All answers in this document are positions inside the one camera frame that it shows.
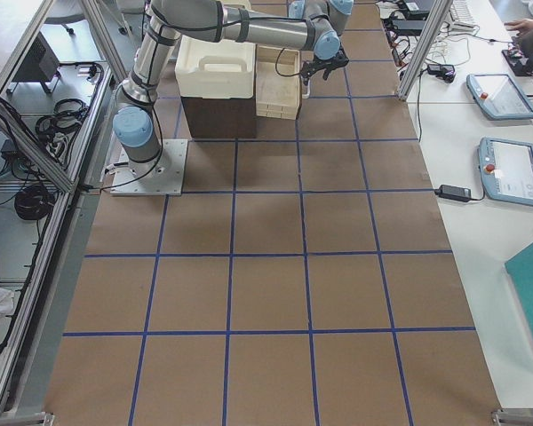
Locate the lower blue teach pendant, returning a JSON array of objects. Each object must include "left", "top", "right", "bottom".
[{"left": 477, "top": 137, "right": 533, "bottom": 206}]

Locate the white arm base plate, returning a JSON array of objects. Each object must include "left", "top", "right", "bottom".
[{"left": 109, "top": 139, "right": 188, "bottom": 196}]

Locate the aluminium frame post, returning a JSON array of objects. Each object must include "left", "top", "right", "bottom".
[{"left": 397, "top": 0, "right": 452, "bottom": 101}]

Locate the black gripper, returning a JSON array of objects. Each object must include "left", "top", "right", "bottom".
[{"left": 299, "top": 48, "right": 349, "bottom": 88}]

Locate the white foam tray box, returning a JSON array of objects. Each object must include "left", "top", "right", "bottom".
[{"left": 175, "top": 35, "right": 256, "bottom": 99}]

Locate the dark wooden drawer cabinet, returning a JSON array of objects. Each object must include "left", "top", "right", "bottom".
[{"left": 181, "top": 97, "right": 257, "bottom": 139}]

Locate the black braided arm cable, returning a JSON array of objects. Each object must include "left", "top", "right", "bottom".
[{"left": 273, "top": 46, "right": 314, "bottom": 81}]

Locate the upper blue teach pendant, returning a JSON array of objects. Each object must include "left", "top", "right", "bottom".
[{"left": 466, "top": 74, "right": 533, "bottom": 121}]

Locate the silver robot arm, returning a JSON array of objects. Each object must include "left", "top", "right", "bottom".
[{"left": 113, "top": 1, "right": 353, "bottom": 180}]

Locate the black power adapter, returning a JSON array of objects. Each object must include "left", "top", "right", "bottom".
[{"left": 434, "top": 185, "right": 472, "bottom": 202}]

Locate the blue teach pendant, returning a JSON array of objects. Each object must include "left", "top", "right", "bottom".
[
  {"left": 477, "top": 137, "right": 533, "bottom": 206},
  {"left": 466, "top": 74, "right": 533, "bottom": 121}
]

